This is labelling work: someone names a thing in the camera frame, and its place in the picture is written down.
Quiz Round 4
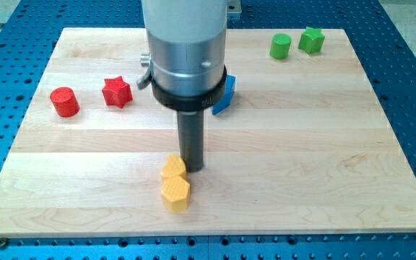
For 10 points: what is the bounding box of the black flange ring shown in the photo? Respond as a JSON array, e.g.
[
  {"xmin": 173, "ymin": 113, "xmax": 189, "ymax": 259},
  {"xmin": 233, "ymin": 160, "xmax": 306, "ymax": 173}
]
[{"xmin": 151, "ymin": 66, "xmax": 227, "ymax": 112}]

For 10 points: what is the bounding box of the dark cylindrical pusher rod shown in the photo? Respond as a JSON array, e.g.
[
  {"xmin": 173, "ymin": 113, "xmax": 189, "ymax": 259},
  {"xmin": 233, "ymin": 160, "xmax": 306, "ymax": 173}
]
[{"xmin": 177, "ymin": 110, "xmax": 204, "ymax": 173}]

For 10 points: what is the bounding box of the yellow hexagon block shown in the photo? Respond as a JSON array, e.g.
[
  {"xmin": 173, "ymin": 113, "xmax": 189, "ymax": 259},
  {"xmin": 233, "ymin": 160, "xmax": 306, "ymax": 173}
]
[{"xmin": 161, "ymin": 176, "xmax": 191, "ymax": 213}]

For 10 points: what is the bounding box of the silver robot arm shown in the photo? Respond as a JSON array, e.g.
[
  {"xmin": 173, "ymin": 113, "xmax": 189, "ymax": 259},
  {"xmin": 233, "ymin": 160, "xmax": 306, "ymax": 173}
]
[{"xmin": 137, "ymin": 0, "xmax": 228, "ymax": 173}]

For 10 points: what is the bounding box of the blue block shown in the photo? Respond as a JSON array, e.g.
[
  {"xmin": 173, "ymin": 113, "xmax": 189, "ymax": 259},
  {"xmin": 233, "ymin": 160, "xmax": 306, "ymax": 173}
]
[{"xmin": 212, "ymin": 75, "xmax": 236, "ymax": 116}]

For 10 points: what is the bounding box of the red star block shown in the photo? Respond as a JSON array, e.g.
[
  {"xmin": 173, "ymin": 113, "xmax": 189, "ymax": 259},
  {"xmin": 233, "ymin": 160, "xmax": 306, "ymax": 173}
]
[{"xmin": 102, "ymin": 76, "xmax": 133, "ymax": 108}]

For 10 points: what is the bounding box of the green cylinder block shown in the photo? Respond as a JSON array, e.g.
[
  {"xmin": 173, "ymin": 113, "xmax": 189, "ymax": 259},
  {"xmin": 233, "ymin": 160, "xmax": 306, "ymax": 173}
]
[{"xmin": 269, "ymin": 33, "xmax": 292, "ymax": 59}]

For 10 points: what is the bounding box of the wooden board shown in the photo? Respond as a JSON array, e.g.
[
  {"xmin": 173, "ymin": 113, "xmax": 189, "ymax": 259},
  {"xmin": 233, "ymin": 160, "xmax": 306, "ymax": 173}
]
[{"xmin": 0, "ymin": 28, "xmax": 416, "ymax": 238}]

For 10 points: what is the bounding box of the red cylinder block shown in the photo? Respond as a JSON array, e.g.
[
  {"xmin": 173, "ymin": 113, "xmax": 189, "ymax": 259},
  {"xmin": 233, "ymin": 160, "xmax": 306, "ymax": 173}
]
[{"xmin": 50, "ymin": 87, "xmax": 80, "ymax": 117}]

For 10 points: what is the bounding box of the green star block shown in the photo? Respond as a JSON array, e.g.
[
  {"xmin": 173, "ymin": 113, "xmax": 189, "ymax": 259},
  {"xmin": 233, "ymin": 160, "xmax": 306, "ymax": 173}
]
[{"xmin": 298, "ymin": 27, "xmax": 325, "ymax": 54}]

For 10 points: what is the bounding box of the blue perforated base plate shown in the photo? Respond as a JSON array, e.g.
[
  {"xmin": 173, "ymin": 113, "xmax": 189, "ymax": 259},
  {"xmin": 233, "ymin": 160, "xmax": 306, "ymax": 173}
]
[{"xmin": 0, "ymin": 1, "xmax": 416, "ymax": 259}]

